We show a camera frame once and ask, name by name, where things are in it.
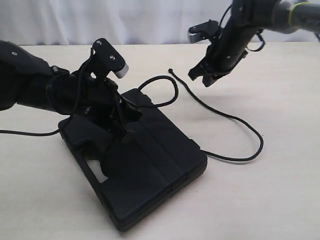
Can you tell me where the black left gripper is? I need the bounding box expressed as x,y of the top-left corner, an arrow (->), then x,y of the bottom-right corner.
72,72 -> 143,143

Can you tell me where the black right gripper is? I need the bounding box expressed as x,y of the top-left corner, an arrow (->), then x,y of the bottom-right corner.
188,42 -> 246,87

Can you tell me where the black braided rope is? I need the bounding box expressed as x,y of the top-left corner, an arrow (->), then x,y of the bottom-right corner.
136,68 -> 265,163

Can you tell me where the black plastic carry case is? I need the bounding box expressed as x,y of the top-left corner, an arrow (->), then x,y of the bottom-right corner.
57,87 -> 208,228

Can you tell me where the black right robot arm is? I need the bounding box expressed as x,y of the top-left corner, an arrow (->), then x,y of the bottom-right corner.
188,0 -> 320,87

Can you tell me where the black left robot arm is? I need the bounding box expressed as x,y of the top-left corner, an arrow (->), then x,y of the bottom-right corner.
0,38 -> 142,140

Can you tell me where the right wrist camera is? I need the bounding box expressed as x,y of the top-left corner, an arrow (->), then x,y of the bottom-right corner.
188,19 -> 220,44

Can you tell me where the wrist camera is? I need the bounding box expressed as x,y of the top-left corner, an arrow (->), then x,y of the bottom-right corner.
188,19 -> 220,44
89,38 -> 129,79

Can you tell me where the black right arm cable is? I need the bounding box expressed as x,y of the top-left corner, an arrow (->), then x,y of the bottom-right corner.
219,4 -> 266,53

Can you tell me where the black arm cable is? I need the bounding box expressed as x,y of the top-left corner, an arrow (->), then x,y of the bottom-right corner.
0,59 -> 96,138
219,4 -> 266,53

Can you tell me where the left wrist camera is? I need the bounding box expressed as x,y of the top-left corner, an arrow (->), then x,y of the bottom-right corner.
89,38 -> 129,79

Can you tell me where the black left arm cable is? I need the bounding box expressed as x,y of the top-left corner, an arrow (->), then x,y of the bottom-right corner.
0,59 -> 96,138

